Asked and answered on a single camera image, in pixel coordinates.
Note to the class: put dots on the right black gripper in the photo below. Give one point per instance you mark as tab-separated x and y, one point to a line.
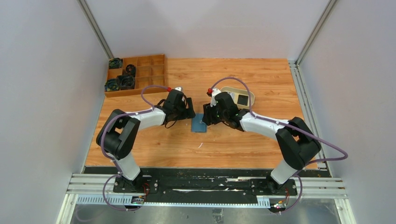
209	114

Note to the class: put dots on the wooden compartment organizer box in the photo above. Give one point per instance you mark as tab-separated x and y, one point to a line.
151	72

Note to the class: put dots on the blue card holder wallet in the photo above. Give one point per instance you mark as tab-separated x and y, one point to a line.
197	125

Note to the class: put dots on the black coiled item middle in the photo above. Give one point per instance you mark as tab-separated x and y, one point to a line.
130	70

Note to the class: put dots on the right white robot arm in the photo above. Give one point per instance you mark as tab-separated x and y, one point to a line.
297	144

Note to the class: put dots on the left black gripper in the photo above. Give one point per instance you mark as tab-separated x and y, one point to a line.
188	108

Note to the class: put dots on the black coiled item bottom-left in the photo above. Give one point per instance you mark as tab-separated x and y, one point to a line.
111	85

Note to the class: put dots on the cream oval tray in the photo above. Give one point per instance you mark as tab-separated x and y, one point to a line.
234	92

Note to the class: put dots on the black mounting base rail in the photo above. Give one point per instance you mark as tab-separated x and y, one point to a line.
200	185

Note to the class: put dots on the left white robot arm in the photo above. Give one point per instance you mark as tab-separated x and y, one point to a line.
117	136

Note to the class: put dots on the large black coiled item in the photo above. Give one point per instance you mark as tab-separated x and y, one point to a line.
125	82

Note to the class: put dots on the black coiled item top-left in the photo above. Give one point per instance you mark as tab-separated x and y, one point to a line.
115	63

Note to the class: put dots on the black card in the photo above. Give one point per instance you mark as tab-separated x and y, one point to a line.
243	100

